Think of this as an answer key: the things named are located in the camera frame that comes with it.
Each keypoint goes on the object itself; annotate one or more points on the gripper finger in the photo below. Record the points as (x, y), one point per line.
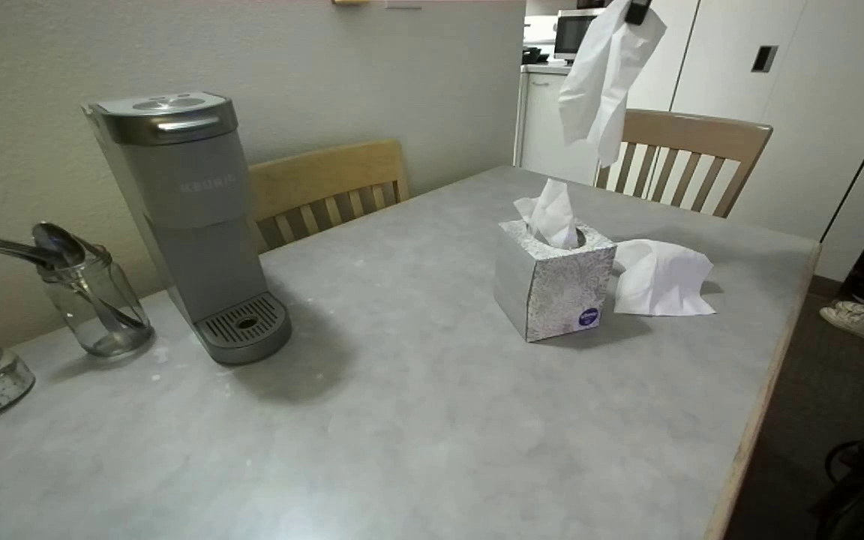
(636, 10)

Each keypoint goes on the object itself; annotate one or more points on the white tissue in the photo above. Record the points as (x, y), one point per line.
(661, 277)
(553, 214)
(601, 82)

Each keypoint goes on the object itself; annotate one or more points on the crumpled white tissue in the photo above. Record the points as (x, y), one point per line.
(661, 277)

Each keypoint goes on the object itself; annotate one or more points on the grey patterned tissue box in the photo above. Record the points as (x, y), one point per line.
(552, 292)

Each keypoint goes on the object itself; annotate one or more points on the microwave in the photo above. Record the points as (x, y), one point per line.
(571, 34)

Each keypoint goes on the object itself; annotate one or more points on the wooden chair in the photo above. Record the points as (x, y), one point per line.
(327, 169)
(694, 135)

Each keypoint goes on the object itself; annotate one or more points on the white cabinet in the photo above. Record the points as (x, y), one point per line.
(544, 120)

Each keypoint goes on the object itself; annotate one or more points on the grey coffee maker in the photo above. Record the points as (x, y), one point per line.
(192, 210)

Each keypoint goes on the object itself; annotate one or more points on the clear glass jar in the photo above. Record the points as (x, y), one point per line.
(94, 315)

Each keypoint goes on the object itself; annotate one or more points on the bundle of metal cutlery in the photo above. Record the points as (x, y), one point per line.
(57, 241)

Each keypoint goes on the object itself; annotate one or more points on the dark wall switch plate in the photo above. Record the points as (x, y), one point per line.
(764, 58)

